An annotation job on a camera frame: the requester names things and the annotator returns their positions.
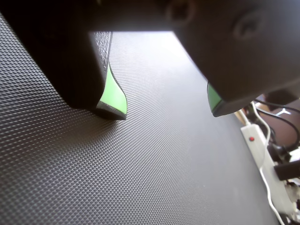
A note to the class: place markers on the black plug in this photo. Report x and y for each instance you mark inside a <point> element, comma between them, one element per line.
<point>289,170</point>

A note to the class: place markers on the dark object with white logo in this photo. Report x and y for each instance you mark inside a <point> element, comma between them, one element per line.
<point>279,131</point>

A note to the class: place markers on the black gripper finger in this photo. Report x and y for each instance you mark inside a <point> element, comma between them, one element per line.
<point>58,58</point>
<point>246,54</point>

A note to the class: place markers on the dark grey textured mat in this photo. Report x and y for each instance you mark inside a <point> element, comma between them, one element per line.
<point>117,175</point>

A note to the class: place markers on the white power strip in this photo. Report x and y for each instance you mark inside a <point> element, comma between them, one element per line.
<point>255,145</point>

